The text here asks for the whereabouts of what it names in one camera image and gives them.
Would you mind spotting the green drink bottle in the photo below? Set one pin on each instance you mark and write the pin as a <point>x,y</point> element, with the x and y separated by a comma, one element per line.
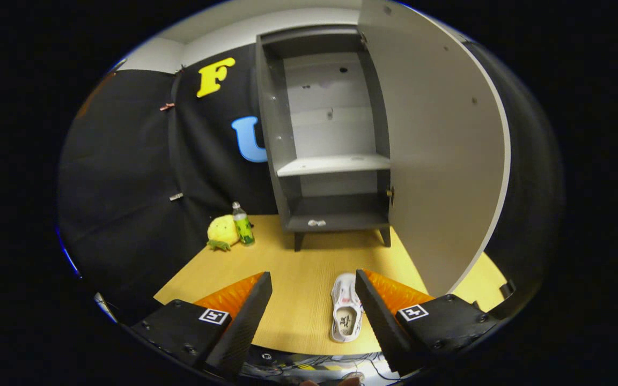
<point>243,228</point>

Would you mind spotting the silver clip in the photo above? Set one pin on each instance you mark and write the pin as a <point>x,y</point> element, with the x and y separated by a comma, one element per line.
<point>176,197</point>

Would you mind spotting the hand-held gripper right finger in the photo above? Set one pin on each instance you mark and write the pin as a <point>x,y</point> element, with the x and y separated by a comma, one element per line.
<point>381,324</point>

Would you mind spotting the black backdrop cloth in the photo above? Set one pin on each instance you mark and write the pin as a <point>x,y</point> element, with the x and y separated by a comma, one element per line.
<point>126,187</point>

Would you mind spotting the grey shoe cabinet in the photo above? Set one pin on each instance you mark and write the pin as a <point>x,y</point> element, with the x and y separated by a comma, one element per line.
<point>336,214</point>

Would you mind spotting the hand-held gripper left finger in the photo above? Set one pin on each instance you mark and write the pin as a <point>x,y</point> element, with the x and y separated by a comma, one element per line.
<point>243,324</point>

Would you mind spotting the yellow plush toy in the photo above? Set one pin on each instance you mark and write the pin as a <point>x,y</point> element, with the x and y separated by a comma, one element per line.
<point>222,230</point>

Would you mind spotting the pink clip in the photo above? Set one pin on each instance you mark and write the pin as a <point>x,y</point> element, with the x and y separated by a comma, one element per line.
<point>167,106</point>

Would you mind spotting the beige shoe cabinet door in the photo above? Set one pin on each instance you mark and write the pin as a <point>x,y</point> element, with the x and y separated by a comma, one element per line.
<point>438,161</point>

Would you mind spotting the white canvas shoe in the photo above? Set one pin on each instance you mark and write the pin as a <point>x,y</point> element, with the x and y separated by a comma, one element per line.
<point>345,316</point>

